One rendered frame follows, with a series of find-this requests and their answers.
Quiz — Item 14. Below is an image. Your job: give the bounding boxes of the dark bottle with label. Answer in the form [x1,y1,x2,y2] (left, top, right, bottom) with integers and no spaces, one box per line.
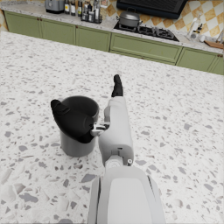
[77,0,83,18]
[64,0,71,15]
[70,0,77,17]

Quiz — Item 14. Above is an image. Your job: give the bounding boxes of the wooden cutting board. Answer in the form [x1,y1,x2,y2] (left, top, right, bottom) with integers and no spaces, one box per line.
[204,39,224,50]

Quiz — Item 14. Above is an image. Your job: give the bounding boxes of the black bottle rack with bottles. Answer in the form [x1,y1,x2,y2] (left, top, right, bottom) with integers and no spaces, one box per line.
[80,0,103,25]

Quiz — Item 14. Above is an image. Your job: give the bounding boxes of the green kitchen cabinets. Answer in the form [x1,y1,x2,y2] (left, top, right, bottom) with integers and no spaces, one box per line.
[3,10,224,76]

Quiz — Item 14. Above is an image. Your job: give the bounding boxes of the grey cooking pot with lid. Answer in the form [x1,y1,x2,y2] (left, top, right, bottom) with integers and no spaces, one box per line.
[115,7,144,29]

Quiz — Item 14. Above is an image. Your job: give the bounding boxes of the black gas stove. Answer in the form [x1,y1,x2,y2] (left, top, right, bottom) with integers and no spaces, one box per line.
[113,20,180,43]

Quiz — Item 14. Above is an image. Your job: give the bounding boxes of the grey kitchen appliance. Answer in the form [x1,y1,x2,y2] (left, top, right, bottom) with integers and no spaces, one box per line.
[44,0,66,15]

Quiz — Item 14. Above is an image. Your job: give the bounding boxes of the dark grey cup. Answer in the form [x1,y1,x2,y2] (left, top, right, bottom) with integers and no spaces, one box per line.
[59,95,100,158]

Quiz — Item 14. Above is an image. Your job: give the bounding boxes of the black range hood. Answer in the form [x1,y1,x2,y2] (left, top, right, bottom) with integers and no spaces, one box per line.
[115,0,189,20]

